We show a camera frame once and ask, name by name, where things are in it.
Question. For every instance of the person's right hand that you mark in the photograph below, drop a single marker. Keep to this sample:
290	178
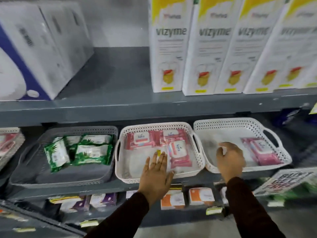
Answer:
231	163

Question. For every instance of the person's left hand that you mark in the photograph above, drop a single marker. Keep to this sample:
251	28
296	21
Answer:
153	182

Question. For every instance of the person's right thumb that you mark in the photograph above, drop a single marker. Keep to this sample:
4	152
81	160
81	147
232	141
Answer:
219	154

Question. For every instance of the person's left thumb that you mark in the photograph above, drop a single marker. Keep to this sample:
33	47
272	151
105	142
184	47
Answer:
170	177

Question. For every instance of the person's left forearm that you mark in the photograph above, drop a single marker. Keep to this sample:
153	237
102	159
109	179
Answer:
121	220

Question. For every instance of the person's right forearm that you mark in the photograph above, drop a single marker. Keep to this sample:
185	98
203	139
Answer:
247	210

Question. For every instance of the white perforated plastic basket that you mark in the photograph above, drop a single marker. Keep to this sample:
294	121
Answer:
223	132
138	166
17	146

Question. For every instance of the white and orange packet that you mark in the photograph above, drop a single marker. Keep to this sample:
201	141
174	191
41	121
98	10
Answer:
201	196
174	201

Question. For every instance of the pink wet wipes packet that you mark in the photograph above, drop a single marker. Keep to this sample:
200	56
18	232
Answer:
174	135
179	153
6	143
141	140
261	151

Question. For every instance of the yellow shelf price label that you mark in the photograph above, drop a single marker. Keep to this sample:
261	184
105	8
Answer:
214	211
89	223
24	229

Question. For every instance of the white and purple packet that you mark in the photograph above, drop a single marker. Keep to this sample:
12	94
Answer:
102	200
70	203

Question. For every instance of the dark blue packet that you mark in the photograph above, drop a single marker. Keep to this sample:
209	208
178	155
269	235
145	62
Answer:
289	115

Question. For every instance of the green wet wipes packet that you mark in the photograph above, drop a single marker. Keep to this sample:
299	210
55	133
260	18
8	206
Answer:
93	154
71	140
97	139
56	154

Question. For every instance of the grey metal shelf rack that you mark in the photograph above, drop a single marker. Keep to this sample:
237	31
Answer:
123	101

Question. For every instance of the grey plastic basket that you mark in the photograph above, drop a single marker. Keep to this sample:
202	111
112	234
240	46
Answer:
71	177

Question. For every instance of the white box with yellow top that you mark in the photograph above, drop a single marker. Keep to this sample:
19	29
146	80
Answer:
284	54
309	76
168	47
210	52
245	54

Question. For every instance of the white and blue box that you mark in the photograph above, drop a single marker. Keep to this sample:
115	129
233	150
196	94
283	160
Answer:
71	32
32	54

